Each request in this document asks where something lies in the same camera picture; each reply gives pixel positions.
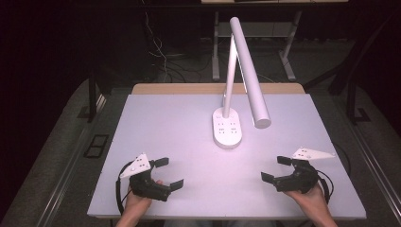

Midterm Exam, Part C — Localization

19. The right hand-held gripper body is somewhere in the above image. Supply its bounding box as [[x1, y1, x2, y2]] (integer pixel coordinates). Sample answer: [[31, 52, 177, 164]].
[[273, 147, 336, 194]]

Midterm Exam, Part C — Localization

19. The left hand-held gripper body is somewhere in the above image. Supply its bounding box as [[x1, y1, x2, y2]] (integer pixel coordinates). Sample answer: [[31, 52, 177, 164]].
[[119, 153, 172, 202]]

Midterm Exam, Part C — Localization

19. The white desk lamp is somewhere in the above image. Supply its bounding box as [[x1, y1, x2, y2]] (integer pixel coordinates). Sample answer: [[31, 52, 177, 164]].
[[211, 16, 272, 150]]

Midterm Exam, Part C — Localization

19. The person's right hand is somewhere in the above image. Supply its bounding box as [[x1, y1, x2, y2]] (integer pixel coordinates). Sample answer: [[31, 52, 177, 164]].
[[283, 183, 331, 219]]

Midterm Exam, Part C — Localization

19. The person's left hand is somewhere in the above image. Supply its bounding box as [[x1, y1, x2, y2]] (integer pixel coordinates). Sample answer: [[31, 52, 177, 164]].
[[125, 179, 165, 218]]

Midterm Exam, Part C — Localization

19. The black metal stand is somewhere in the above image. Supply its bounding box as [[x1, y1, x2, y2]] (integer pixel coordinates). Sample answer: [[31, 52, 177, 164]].
[[304, 17, 392, 126], [77, 70, 113, 124]]

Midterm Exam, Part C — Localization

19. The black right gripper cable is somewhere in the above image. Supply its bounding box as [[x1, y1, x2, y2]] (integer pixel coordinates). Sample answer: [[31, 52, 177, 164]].
[[316, 169, 335, 204]]

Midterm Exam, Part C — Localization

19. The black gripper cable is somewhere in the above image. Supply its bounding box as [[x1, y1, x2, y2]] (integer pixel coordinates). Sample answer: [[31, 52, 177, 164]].
[[114, 161, 134, 216], [316, 169, 335, 204]]

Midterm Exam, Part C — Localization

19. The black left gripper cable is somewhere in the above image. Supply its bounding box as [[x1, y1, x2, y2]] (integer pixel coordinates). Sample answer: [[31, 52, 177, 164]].
[[114, 161, 134, 216]]

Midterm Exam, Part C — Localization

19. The black rectangular floor frame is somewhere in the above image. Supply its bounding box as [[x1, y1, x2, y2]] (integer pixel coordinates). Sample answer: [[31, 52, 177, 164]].
[[82, 133, 110, 159]]

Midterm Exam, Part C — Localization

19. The metal floor rail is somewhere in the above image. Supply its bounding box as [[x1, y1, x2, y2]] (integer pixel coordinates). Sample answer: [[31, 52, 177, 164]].
[[330, 94, 401, 226], [35, 94, 108, 227]]

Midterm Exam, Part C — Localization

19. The tangle of floor cables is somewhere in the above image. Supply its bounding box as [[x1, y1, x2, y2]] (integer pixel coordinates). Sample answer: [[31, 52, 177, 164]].
[[143, 10, 211, 84]]

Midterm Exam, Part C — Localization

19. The grey metal table frame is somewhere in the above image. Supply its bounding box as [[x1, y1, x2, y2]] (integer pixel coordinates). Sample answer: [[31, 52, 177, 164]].
[[211, 10, 303, 82]]

